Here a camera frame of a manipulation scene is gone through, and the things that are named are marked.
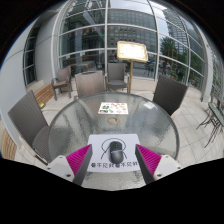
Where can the brown tape roll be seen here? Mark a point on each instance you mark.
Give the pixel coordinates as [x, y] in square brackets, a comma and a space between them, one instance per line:
[109, 120]

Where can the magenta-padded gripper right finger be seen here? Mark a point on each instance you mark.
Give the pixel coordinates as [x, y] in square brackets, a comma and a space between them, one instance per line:
[150, 160]

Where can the dark metal outdoor furniture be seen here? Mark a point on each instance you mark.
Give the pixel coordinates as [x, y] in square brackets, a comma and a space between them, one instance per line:
[215, 116]

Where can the grey wicker chair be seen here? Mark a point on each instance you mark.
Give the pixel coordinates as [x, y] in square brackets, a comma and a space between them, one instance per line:
[63, 78]
[90, 83]
[116, 75]
[28, 116]

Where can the black computer mouse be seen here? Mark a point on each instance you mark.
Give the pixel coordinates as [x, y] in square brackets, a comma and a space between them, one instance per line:
[116, 154]

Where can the gold framed menu stand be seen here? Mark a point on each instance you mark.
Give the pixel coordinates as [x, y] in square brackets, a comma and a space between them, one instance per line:
[132, 50]

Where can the white mouse pad with drawing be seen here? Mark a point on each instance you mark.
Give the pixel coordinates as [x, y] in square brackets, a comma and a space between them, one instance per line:
[98, 146]

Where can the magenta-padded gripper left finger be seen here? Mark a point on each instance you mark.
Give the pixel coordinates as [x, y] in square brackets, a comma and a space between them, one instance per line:
[78, 160]

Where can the wooden slat bench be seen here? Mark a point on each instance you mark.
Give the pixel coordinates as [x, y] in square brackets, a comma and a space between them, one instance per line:
[7, 145]
[43, 93]

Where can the laminated picture menu card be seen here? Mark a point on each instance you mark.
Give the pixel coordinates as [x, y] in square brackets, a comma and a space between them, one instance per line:
[113, 108]

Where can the dark brown wicker chair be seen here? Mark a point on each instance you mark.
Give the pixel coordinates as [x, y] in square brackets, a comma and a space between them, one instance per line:
[170, 95]

